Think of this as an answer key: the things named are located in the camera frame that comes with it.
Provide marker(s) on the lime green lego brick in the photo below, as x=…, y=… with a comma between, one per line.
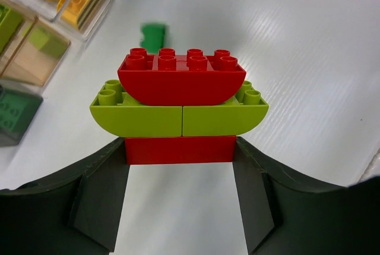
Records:
x=10, y=21

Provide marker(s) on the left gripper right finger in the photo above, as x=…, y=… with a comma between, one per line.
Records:
x=286, y=212

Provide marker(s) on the red curved top lego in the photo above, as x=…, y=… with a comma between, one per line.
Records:
x=192, y=79

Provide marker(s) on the orange transparent container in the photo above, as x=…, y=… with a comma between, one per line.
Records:
x=21, y=61

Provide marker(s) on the lime curved lego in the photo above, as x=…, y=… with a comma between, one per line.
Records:
x=238, y=115
x=120, y=114

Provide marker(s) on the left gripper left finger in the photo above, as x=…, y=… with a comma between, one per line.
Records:
x=75, y=210

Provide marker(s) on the small lime green lego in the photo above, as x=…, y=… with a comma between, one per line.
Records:
x=48, y=42

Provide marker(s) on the grey transparent container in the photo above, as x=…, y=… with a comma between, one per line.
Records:
x=13, y=139

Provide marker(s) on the dark green lego brick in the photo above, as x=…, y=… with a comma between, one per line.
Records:
x=17, y=111

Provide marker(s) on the yellow lego brick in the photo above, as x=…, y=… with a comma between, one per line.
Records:
x=77, y=12

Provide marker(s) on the red rectangular lego brick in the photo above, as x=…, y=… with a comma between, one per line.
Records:
x=179, y=150

